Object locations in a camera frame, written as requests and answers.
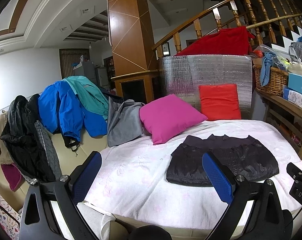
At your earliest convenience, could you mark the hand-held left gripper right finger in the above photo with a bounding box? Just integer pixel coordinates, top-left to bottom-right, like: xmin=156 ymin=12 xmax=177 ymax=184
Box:
xmin=202 ymin=152 xmax=290 ymax=240

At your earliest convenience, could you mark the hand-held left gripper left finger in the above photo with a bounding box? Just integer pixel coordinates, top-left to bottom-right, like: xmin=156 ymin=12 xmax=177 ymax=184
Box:
xmin=20 ymin=151 xmax=103 ymax=240

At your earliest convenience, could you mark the black zip jacket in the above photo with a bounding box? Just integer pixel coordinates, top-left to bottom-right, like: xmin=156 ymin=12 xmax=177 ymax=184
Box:
xmin=166 ymin=134 xmax=280 ymax=187

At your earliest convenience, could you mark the white blanket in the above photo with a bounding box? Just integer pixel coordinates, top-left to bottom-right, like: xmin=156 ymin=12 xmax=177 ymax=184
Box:
xmin=77 ymin=119 xmax=302 ymax=223

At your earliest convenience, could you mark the grey knit garment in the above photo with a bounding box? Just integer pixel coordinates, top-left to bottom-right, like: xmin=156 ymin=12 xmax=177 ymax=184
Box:
xmin=23 ymin=121 xmax=63 ymax=184

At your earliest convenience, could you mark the blue jacket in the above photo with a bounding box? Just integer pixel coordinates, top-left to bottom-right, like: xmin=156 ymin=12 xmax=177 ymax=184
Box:
xmin=38 ymin=81 xmax=108 ymax=140

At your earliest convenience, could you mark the red pillow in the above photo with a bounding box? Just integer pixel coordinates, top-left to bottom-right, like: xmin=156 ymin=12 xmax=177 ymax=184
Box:
xmin=198 ymin=84 xmax=242 ymax=121

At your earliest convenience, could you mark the magenta garment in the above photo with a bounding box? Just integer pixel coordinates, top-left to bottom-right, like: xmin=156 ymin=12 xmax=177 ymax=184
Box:
xmin=1 ymin=164 xmax=24 ymax=192

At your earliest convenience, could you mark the pink pillow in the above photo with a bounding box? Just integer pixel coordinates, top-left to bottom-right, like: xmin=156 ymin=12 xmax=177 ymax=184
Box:
xmin=139 ymin=94 xmax=208 ymax=145

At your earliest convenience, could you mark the teal jacket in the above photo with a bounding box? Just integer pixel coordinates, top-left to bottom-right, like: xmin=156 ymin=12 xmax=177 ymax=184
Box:
xmin=63 ymin=76 xmax=109 ymax=120

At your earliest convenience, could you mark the black puffer jacket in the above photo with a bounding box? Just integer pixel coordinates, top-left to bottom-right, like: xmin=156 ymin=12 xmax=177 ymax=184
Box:
xmin=0 ymin=94 xmax=54 ymax=183

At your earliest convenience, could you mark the rough wooden table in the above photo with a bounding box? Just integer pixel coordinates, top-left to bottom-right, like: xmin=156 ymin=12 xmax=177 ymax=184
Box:
xmin=256 ymin=90 xmax=302 ymax=160

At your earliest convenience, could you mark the white patterned tissue pack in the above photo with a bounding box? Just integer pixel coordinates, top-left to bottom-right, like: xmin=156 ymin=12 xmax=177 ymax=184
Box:
xmin=287 ymin=89 xmax=302 ymax=109

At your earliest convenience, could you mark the colourful patterned mat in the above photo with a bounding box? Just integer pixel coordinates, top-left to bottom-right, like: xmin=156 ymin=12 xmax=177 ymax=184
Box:
xmin=0 ymin=184 xmax=23 ymax=240

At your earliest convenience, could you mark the grey refrigerator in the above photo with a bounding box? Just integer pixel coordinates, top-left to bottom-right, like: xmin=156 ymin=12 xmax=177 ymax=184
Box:
xmin=73 ymin=60 xmax=96 ymax=85

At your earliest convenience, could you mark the silver foil insulation board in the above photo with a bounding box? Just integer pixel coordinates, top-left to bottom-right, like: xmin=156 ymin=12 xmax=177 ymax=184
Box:
xmin=158 ymin=54 xmax=253 ymax=120

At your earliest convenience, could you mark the light blue cardboard box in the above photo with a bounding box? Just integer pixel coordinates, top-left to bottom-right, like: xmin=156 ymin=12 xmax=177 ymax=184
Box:
xmin=288 ymin=73 xmax=302 ymax=93

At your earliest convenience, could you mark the wicker basket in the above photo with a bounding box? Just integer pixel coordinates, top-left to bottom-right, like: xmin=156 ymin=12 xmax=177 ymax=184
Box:
xmin=253 ymin=64 xmax=289 ymax=97

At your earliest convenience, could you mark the blue cloth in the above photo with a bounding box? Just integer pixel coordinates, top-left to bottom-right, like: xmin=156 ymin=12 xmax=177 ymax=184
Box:
xmin=260 ymin=52 xmax=279 ymax=85

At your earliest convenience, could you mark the cream fluffy bundle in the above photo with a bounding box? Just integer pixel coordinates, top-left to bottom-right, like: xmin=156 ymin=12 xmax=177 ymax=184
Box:
xmin=287 ymin=62 xmax=302 ymax=76

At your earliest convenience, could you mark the red cloth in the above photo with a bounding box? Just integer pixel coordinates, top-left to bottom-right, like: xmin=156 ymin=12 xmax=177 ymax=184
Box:
xmin=173 ymin=26 xmax=256 ymax=57

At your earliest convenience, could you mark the wooden stair railing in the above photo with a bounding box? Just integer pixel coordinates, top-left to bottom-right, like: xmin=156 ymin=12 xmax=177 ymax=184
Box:
xmin=152 ymin=0 xmax=302 ymax=58

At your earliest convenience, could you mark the grey plastic bag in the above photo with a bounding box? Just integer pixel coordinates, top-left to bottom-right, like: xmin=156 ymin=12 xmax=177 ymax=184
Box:
xmin=290 ymin=42 xmax=302 ymax=64

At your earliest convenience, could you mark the wooden column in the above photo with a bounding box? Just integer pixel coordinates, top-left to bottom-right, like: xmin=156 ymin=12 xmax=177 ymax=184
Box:
xmin=107 ymin=0 xmax=159 ymax=104

